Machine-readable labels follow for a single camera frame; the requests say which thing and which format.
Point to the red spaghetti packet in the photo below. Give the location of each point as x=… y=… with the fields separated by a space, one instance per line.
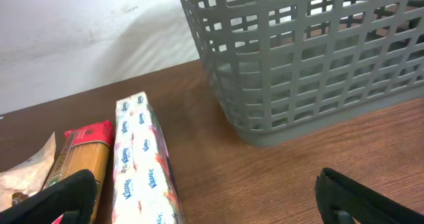
x=87 y=147

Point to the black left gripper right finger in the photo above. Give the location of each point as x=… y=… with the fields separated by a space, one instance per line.
x=343 y=200

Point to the beige paper snack bag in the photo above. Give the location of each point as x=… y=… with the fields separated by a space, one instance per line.
x=28 y=177

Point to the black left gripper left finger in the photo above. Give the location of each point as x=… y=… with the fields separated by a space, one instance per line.
x=71 y=200

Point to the white Kleenex tissue pack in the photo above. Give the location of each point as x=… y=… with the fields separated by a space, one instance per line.
x=144 y=189

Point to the grey plastic lattice basket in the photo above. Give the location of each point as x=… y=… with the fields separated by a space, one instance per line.
x=281 y=69

